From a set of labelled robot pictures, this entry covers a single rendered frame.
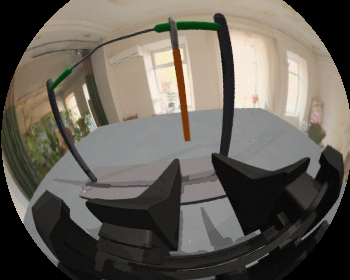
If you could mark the orange handle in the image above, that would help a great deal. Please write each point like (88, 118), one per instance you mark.
(180, 79)

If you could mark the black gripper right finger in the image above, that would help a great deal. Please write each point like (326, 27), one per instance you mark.
(253, 191)

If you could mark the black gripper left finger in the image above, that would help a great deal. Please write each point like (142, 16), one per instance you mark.
(157, 208)

